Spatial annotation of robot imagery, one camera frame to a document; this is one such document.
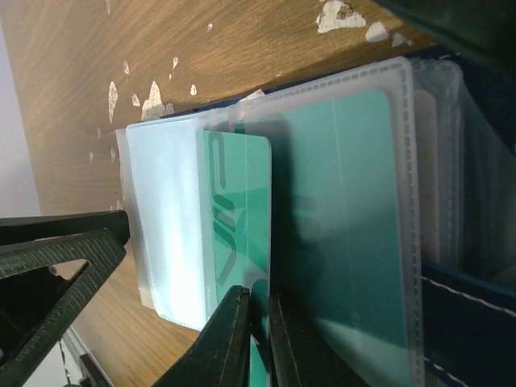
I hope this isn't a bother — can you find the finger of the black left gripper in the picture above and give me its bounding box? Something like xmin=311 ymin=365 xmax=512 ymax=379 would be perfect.
xmin=1 ymin=230 xmax=127 ymax=386
xmin=1 ymin=210 xmax=130 ymax=246

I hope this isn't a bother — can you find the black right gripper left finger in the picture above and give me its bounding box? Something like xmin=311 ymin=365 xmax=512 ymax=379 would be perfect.
xmin=160 ymin=285 xmax=251 ymax=386

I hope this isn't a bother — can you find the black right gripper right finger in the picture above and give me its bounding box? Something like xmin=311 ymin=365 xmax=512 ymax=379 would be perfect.
xmin=268 ymin=292 xmax=363 ymax=386

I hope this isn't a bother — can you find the teal credit card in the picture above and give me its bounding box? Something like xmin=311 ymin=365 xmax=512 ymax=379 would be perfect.
xmin=238 ymin=89 xmax=406 ymax=356
xmin=204 ymin=131 xmax=272 ymax=386

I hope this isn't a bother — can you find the blue card holder wallet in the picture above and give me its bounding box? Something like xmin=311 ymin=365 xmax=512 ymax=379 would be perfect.
xmin=116 ymin=48 xmax=515 ymax=386

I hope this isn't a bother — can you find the black right card bin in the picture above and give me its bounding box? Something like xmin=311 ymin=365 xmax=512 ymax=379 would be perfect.
xmin=377 ymin=0 xmax=515 ymax=68

